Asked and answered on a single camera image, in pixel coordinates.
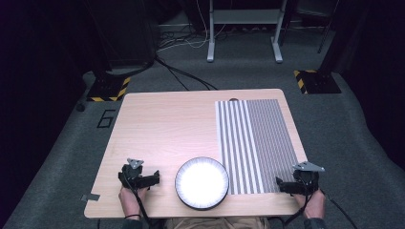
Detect white floor cables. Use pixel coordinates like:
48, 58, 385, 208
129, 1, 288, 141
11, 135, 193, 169
157, 0, 227, 53

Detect grey tape piece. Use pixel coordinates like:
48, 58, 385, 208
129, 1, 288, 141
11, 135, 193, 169
80, 193, 101, 202

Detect person's right hand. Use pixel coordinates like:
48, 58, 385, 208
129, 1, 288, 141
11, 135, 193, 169
292, 188, 327, 220

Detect black cabinet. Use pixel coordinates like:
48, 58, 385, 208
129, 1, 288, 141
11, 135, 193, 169
83, 0, 161, 70

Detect grey white striped placemat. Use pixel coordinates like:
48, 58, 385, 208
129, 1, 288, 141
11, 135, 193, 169
215, 98, 300, 196

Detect white metal table frame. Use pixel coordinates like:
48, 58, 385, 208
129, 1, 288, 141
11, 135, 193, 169
206, 0, 288, 64

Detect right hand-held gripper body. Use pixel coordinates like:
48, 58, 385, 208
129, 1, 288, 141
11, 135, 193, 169
286, 160, 326, 196

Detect person's left hand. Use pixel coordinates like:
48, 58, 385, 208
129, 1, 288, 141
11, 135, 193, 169
117, 185, 149, 219

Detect black stand base hazard tape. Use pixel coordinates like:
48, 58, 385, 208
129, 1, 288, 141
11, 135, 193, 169
293, 69, 342, 95
86, 70, 132, 103

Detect black floor cable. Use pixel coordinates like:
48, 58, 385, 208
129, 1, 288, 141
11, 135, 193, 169
154, 56, 219, 92

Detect white plate with dark rim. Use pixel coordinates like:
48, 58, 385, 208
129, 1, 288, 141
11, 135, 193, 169
174, 156, 230, 211

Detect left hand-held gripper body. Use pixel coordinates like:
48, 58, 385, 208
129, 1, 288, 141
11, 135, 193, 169
117, 157, 156, 191

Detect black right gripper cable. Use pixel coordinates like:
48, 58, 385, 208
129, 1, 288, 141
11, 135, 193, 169
280, 180, 360, 229

